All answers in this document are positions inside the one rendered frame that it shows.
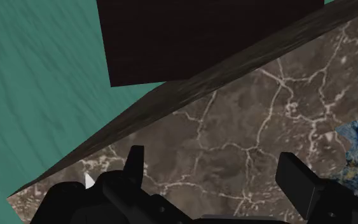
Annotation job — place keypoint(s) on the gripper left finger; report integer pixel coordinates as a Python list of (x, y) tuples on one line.
[(126, 192)]

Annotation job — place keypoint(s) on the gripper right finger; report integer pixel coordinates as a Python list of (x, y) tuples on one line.
[(309, 186)]

